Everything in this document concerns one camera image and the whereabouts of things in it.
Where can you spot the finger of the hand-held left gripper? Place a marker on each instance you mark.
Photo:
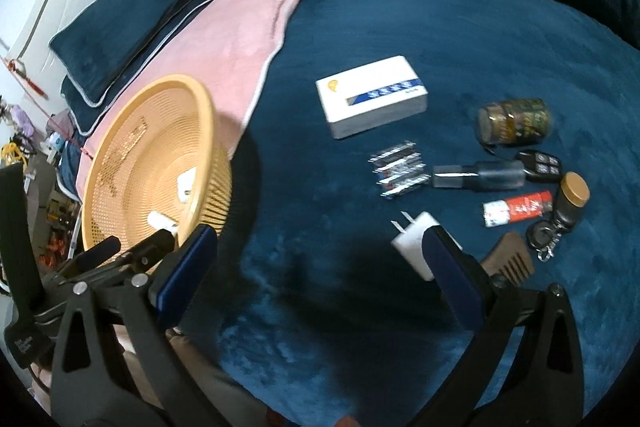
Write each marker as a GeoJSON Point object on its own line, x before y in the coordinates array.
{"type": "Point", "coordinates": [155, 243]}
{"type": "Point", "coordinates": [102, 251]}

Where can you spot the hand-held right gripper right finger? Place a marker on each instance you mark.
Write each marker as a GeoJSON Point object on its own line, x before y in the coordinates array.
{"type": "Point", "coordinates": [452, 279]}

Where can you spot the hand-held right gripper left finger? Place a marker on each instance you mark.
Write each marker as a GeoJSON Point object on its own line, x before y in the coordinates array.
{"type": "Point", "coordinates": [182, 269]}

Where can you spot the white charger plug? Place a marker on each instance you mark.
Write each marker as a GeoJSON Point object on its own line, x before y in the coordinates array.
{"type": "Point", "coordinates": [412, 242]}
{"type": "Point", "coordinates": [186, 187]}

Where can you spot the brown wooden comb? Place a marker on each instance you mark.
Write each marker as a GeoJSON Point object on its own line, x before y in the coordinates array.
{"type": "Point", "coordinates": [512, 259]}

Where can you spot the yellow plastic basket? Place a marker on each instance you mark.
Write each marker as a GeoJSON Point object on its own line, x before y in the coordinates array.
{"type": "Point", "coordinates": [135, 167]}

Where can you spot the red and white tube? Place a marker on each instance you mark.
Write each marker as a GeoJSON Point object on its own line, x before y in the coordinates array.
{"type": "Point", "coordinates": [520, 208]}

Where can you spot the translucent spray bottle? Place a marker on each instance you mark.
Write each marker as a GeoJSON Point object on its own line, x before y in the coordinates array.
{"type": "Point", "coordinates": [480, 176]}

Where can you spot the pack of batteries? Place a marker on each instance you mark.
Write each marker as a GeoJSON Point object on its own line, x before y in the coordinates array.
{"type": "Point", "coordinates": [400, 168]}

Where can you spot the dark bottle with gold cap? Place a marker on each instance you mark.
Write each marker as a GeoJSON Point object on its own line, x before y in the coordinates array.
{"type": "Point", "coordinates": [572, 199]}

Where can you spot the small white adapter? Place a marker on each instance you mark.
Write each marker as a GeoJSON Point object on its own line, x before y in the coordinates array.
{"type": "Point", "coordinates": [161, 222]}

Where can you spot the person's leg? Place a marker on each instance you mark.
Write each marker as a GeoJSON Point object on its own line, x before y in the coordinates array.
{"type": "Point", "coordinates": [220, 389]}

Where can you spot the black car key remote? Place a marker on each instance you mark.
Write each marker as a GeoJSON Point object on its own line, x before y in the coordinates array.
{"type": "Point", "coordinates": [542, 166]}

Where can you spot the glass jar with green label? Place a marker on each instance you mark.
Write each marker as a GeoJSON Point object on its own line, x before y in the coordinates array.
{"type": "Point", "coordinates": [515, 122]}

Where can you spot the red tassel ornament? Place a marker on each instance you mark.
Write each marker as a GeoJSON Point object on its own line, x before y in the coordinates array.
{"type": "Point", "coordinates": [22, 74]}

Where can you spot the white rectangular box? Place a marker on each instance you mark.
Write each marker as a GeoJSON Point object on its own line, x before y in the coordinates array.
{"type": "Point", "coordinates": [372, 99]}

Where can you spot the blue pillow with white piping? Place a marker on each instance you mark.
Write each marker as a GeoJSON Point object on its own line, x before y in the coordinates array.
{"type": "Point", "coordinates": [165, 38]}

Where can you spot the pink blanket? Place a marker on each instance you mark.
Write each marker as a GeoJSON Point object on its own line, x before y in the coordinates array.
{"type": "Point", "coordinates": [235, 42]}

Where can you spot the dark blue pillow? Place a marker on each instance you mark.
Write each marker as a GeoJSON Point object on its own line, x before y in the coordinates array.
{"type": "Point", "coordinates": [130, 22]}

